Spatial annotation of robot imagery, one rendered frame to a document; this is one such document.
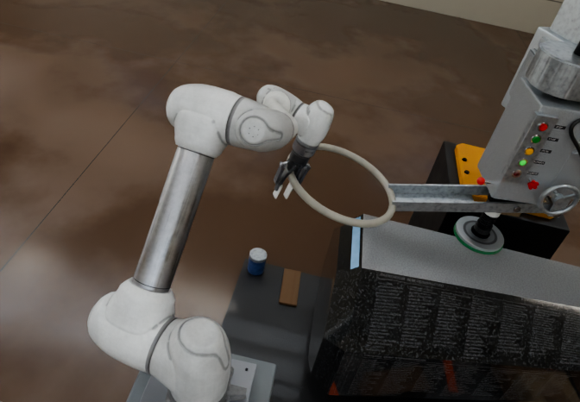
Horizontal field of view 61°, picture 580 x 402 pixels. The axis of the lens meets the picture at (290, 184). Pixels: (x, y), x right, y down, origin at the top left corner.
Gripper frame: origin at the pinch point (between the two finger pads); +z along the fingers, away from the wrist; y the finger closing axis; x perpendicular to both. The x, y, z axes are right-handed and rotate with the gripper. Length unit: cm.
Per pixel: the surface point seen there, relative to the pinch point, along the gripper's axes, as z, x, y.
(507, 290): -4, -59, 78
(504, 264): -6, -47, 87
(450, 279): 0, -48, 58
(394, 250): 5, -29, 44
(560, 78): -82, -31, 58
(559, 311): -7, -72, 95
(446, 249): -1, -34, 67
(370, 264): 7.4, -33.2, 30.2
